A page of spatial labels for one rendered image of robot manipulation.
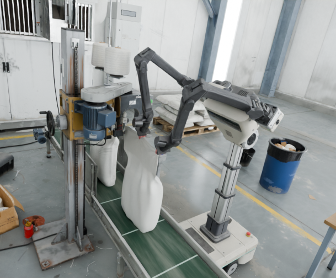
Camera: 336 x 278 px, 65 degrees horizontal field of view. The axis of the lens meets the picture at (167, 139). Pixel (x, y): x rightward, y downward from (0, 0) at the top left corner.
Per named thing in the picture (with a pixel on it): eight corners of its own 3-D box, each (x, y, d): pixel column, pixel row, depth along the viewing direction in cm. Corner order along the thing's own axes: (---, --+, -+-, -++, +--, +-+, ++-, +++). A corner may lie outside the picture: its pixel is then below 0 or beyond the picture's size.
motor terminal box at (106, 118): (116, 127, 176) (117, 111, 171) (105, 131, 168) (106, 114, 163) (106, 124, 179) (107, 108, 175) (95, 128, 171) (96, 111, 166)
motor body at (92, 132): (108, 140, 181) (110, 106, 171) (87, 144, 172) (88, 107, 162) (100, 132, 192) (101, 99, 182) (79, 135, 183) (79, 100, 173)
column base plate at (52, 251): (95, 250, 227) (95, 232, 220) (42, 271, 203) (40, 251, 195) (76, 215, 263) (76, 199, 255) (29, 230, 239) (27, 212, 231)
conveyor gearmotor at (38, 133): (50, 144, 338) (49, 133, 332) (38, 146, 329) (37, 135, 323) (44, 135, 359) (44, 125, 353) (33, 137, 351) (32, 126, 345)
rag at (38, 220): (47, 226, 245) (47, 223, 244) (25, 233, 235) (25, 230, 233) (42, 213, 261) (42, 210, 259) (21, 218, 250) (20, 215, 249)
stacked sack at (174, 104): (207, 111, 500) (208, 103, 494) (180, 113, 462) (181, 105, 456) (192, 104, 530) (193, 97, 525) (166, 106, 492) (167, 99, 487)
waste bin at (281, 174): (298, 190, 369) (315, 148, 343) (278, 199, 339) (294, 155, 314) (269, 173, 403) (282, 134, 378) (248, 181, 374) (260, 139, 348)
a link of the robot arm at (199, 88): (198, 88, 116) (195, 72, 122) (182, 106, 126) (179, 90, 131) (267, 112, 138) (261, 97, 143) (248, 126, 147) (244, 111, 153)
